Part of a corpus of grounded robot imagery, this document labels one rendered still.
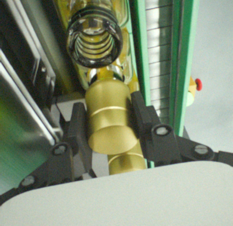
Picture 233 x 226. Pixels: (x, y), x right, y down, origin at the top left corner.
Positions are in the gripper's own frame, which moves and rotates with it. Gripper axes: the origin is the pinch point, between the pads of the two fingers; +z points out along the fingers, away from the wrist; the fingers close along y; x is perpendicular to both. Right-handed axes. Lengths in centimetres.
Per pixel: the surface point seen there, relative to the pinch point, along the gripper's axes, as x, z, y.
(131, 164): -4.4, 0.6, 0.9
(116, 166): -4.5, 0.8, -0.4
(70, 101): -14.2, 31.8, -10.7
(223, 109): -41, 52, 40
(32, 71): -4.3, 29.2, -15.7
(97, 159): -42, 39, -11
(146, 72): -5.7, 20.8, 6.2
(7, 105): -1.8, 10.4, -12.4
